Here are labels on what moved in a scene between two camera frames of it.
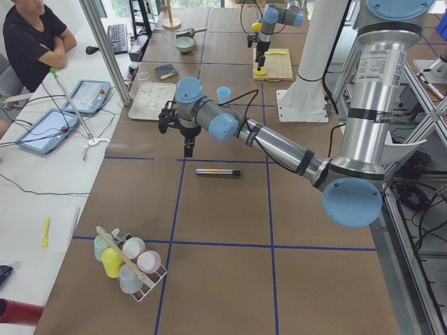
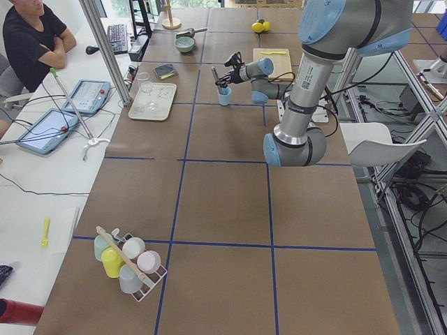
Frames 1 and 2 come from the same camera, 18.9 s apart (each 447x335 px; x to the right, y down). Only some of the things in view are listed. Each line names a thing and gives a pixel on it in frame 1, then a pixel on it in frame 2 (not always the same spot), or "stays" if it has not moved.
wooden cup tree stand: (171, 23) stays
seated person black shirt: (37, 40) stays
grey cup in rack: (130, 280) stays
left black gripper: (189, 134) -> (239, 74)
